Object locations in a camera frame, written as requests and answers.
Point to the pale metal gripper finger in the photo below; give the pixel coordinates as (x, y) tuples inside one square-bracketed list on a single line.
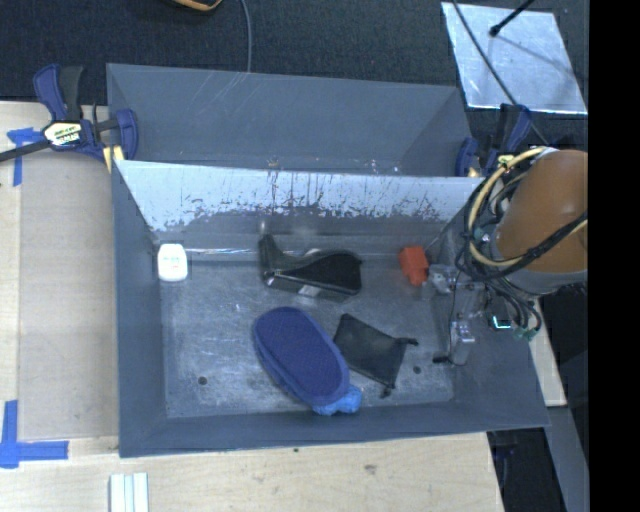
[(441, 281), (463, 336)]

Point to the orange-red block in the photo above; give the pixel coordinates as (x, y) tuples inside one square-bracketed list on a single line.
[(414, 264)]

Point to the black mesh pouch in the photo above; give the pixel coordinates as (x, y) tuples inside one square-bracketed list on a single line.
[(370, 350)]

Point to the black tape dispenser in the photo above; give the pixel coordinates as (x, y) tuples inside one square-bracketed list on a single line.
[(320, 274)]

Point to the grey metal bin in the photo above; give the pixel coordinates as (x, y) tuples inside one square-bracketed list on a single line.
[(220, 320)]

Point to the small white box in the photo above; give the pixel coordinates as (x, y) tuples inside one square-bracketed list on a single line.
[(172, 262)]

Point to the pale wood board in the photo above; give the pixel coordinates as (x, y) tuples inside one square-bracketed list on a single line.
[(65, 300)]

